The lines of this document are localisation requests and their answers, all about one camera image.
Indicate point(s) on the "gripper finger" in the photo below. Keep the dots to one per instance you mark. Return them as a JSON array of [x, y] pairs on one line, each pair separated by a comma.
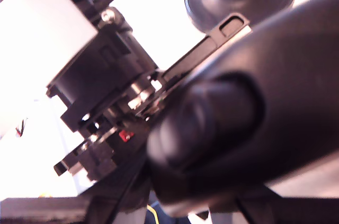
[[106, 157], [124, 202], [251, 210]]

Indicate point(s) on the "stainless steel electric kettle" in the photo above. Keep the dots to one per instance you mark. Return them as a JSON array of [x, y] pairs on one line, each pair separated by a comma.
[[278, 102]]

